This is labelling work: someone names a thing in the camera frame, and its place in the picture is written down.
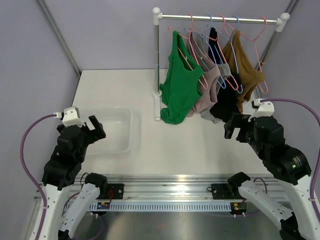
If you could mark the white slotted cable duct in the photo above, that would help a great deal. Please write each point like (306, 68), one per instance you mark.
(121, 206)

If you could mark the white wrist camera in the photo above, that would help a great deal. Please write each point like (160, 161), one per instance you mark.
(262, 109)
(70, 117)

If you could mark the clear plastic basket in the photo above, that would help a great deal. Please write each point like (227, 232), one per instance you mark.
(117, 124)

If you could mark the grey tank top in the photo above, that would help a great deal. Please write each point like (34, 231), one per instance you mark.
(213, 74)

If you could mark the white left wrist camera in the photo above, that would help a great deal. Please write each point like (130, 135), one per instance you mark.
(70, 117)

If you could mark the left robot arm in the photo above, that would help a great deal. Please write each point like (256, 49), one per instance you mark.
(59, 176)

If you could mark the blue hanger of mauve top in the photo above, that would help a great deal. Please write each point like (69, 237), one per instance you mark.
(203, 59)

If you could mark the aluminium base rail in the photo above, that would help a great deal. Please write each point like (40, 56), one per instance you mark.
(177, 187)

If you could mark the brown tank top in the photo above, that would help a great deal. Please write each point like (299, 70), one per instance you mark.
(249, 77)

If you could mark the black tank top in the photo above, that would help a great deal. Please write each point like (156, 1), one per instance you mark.
(226, 97)

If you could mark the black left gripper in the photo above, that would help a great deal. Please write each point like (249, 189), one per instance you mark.
(98, 133)

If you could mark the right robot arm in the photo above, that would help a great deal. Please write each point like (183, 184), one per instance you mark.
(288, 165)

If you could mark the pink hanger of green top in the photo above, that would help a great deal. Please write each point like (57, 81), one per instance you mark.
(193, 52)

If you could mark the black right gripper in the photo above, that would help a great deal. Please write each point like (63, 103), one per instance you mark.
(239, 120)

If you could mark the silver clothes rack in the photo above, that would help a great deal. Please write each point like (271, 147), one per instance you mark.
(157, 15)

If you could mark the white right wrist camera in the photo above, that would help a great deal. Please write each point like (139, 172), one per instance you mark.
(262, 109)

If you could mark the mauve pink tank top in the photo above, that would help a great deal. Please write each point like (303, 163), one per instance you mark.
(211, 74)

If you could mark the green tank top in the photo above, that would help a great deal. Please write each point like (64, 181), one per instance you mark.
(180, 90)

